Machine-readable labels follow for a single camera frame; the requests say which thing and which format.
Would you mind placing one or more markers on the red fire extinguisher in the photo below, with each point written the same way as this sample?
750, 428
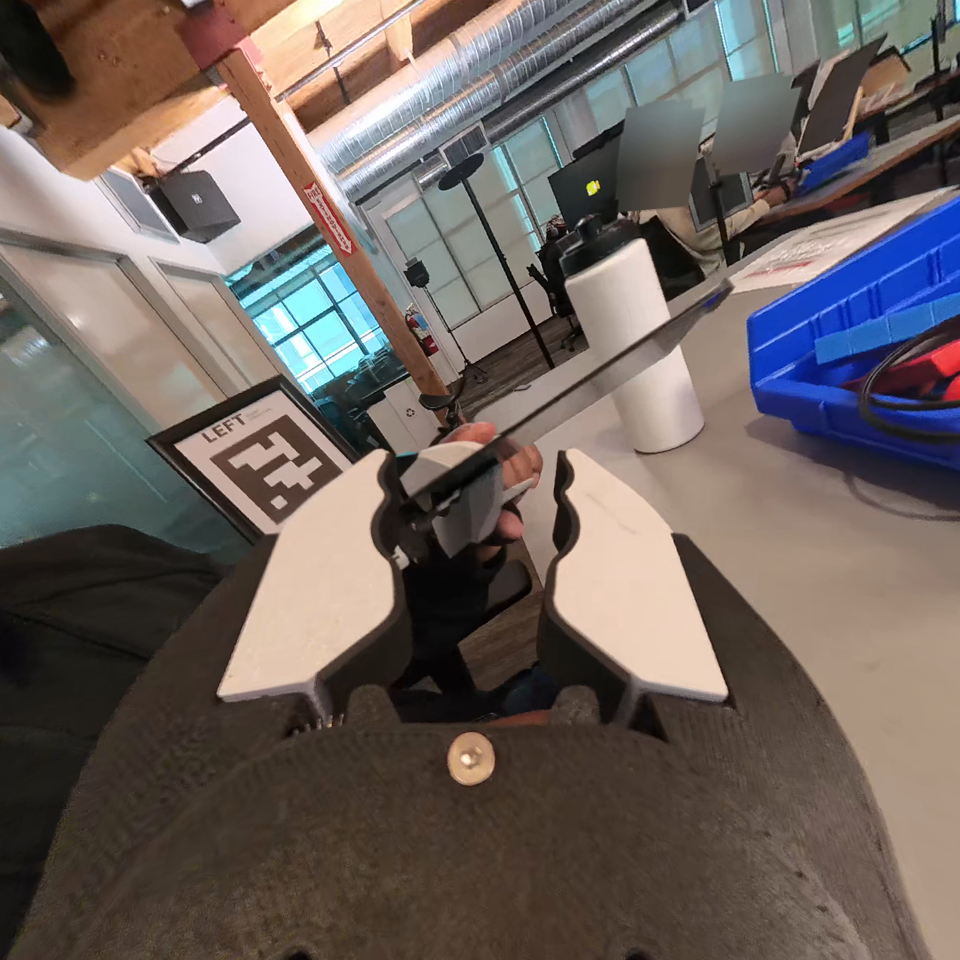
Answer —
421, 334

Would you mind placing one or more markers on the black wall speaker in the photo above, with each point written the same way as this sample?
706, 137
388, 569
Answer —
199, 206

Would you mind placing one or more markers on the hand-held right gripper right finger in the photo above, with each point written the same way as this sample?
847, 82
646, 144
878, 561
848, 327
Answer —
637, 592

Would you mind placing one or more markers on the black office chair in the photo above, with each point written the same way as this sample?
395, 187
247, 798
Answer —
559, 285

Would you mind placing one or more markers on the wooden post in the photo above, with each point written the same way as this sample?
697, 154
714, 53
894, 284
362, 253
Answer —
300, 165

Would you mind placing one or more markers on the glass office partition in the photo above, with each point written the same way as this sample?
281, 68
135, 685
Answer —
90, 375

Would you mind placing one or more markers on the black tripod camera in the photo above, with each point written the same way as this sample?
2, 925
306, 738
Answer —
415, 274

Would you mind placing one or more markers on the white tumbler black lid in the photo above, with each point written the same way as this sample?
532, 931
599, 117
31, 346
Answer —
660, 412

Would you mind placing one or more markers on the black plate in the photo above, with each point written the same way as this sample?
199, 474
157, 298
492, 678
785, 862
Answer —
675, 322

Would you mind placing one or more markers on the black round ceiling fixture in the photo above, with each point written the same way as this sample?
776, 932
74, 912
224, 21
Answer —
30, 45

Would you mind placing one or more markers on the small blue plastic bin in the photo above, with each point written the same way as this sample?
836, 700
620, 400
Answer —
836, 161

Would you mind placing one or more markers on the silver spiral duct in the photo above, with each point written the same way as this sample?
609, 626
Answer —
487, 67

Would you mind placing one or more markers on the printed paper sheet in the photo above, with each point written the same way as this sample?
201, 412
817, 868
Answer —
795, 259

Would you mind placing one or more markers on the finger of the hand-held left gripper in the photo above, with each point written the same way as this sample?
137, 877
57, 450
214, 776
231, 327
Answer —
465, 502

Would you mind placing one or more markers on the person's left hand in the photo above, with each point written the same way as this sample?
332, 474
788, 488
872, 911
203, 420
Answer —
469, 433

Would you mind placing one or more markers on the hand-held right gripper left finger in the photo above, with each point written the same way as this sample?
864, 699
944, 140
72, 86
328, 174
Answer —
315, 600

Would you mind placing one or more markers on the red plastic block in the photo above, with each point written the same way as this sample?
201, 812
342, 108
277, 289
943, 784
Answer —
937, 375

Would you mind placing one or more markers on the black disc floor stand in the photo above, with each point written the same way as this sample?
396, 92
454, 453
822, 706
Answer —
461, 172

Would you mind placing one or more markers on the person's black clothing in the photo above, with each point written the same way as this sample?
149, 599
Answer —
75, 615

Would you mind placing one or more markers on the white recycling bin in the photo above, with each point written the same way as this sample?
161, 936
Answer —
405, 420

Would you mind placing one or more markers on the person's left forearm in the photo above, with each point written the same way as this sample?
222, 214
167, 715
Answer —
442, 600

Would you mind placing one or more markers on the red white sign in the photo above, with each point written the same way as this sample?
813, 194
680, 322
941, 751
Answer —
328, 217

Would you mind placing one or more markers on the black desk monitor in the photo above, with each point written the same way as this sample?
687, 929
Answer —
585, 195

